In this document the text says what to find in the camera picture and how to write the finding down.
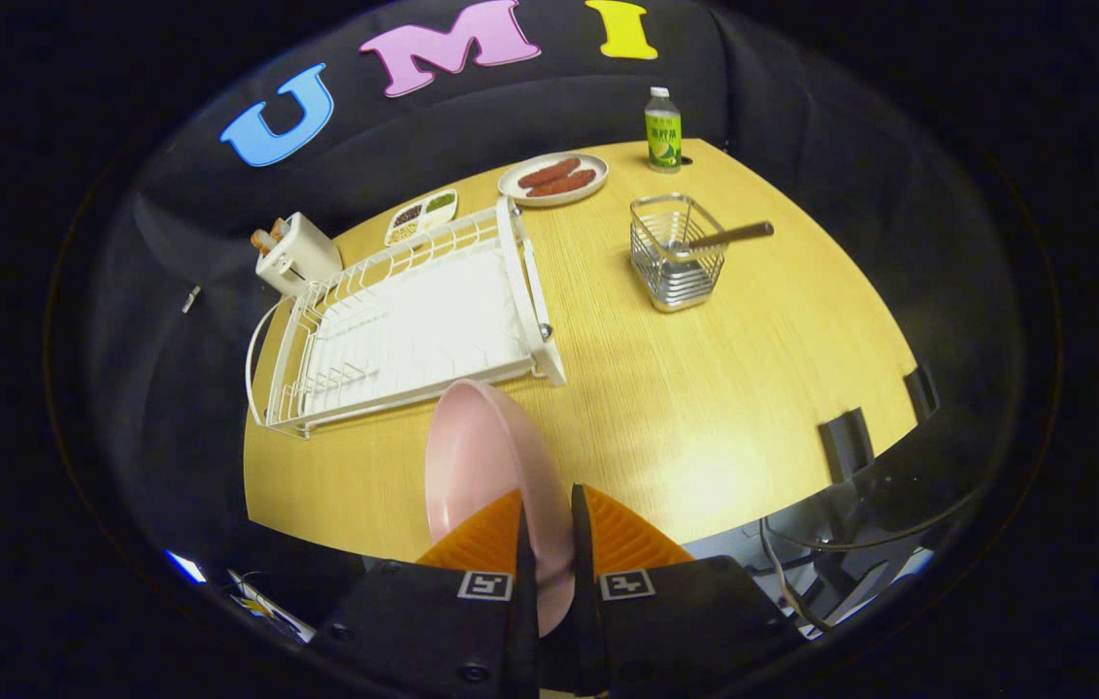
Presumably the brown sausage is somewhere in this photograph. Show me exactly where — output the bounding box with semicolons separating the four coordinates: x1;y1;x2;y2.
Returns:
526;169;598;198
517;157;583;189

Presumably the green label drink bottle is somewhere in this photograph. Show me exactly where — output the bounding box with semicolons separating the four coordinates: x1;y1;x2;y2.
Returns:
645;86;683;174

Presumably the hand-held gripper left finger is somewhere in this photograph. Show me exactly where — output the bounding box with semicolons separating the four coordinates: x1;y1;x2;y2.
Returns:
316;488;541;699

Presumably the white wire dish rack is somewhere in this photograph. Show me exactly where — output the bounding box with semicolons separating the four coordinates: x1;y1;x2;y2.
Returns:
245;196;567;440

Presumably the pink plate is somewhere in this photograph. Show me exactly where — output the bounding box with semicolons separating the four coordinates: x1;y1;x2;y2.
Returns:
424;379;578;637

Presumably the silver wire basket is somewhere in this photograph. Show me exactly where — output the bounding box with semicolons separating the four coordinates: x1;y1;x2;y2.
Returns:
629;192;728;314

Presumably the white sectioned dish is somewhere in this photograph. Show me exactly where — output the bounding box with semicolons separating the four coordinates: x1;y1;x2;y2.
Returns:
384;188;460;247

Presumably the black backdrop cloth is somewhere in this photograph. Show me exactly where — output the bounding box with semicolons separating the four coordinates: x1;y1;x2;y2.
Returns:
54;0;1046;583

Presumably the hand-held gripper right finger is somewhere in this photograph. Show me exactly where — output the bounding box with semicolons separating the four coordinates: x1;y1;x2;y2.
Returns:
569;483;808;699

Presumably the white plate with sausages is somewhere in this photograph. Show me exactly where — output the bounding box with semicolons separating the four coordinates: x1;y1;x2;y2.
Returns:
497;152;610;208

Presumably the grey cable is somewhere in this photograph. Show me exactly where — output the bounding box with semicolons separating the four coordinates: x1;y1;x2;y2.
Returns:
758;515;832;632

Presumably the black table clamp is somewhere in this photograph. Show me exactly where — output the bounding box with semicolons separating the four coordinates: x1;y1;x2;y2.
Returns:
818;408;876;483
902;364;941;423

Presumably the dark handled spoon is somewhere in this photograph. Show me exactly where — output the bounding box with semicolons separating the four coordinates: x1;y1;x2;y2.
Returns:
671;221;775;263

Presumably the white toaster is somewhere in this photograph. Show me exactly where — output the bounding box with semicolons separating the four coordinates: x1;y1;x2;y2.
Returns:
255;212;345;297

